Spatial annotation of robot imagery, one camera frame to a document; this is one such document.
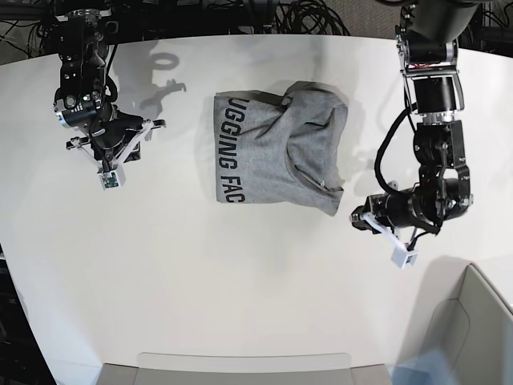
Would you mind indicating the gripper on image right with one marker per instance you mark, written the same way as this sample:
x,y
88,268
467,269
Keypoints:
x,y
393,212

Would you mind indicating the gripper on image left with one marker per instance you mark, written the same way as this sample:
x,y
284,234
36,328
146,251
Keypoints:
x,y
118,142

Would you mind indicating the grey T-shirt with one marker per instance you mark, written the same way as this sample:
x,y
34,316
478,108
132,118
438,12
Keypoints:
x,y
280,148

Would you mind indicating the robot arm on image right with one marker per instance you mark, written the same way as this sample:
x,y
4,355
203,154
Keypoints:
x,y
427,43

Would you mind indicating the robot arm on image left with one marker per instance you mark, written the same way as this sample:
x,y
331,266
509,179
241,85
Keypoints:
x,y
86,97

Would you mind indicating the grey bin at right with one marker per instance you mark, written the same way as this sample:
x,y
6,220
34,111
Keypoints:
x,y
474,331

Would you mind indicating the grey bin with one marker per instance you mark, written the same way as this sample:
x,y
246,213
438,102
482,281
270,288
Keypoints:
x,y
153,368
474,331

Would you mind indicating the blue translucent object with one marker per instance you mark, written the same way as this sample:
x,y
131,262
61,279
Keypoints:
x,y
428,368

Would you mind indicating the grey bin at bottom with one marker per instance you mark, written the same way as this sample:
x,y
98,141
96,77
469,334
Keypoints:
x,y
153,368

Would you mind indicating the white camera box image left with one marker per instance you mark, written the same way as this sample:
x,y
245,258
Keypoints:
x,y
112,179

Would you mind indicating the white camera box image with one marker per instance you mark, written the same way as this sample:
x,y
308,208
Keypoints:
x,y
112,179
402,256

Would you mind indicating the white camera box image right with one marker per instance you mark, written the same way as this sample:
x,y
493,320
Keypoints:
x,y
402,256

